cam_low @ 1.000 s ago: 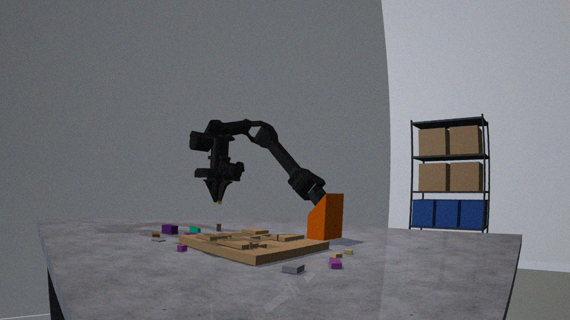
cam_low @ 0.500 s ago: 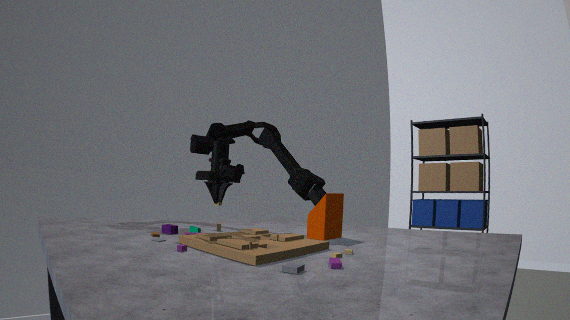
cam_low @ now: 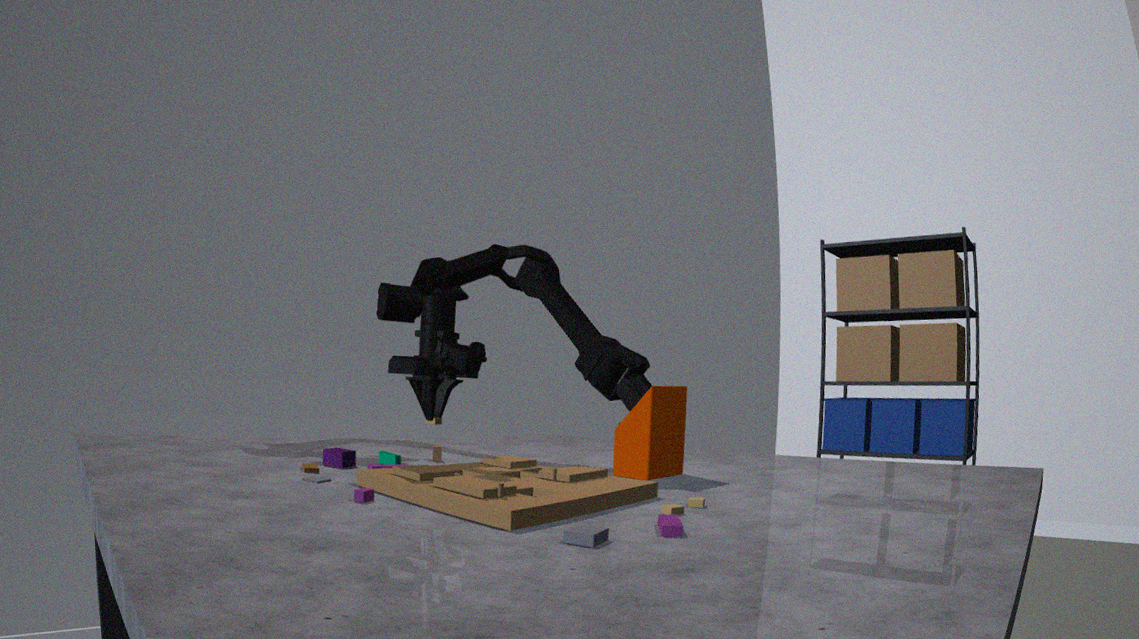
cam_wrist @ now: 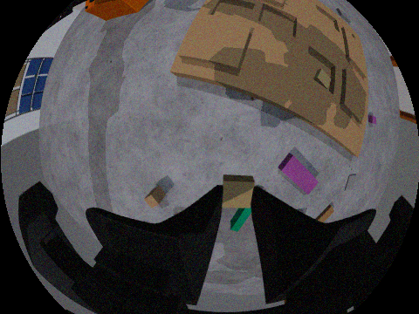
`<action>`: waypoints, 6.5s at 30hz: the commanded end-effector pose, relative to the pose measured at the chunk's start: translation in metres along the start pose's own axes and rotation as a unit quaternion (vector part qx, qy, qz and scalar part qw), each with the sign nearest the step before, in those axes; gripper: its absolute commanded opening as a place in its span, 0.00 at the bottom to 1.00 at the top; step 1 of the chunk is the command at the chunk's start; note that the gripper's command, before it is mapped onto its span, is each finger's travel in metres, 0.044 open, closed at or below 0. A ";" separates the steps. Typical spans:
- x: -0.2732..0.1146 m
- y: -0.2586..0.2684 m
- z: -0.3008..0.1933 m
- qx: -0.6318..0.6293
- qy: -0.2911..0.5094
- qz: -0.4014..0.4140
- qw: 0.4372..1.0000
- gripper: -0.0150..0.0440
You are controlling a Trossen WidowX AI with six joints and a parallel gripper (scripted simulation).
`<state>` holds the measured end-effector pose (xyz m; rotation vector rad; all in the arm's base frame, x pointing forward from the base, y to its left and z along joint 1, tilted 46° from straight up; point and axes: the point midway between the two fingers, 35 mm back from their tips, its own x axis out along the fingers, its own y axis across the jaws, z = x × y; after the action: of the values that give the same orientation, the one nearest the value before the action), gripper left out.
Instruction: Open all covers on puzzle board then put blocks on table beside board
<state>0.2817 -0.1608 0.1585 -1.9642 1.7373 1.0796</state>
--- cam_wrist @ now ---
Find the green rectangular block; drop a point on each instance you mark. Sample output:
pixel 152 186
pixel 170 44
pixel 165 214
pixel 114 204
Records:
pixel 239 218

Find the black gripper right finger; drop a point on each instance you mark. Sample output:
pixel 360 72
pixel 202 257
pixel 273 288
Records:
pixel 291 244

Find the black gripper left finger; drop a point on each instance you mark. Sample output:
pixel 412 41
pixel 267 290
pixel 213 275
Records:
pixel 182 244

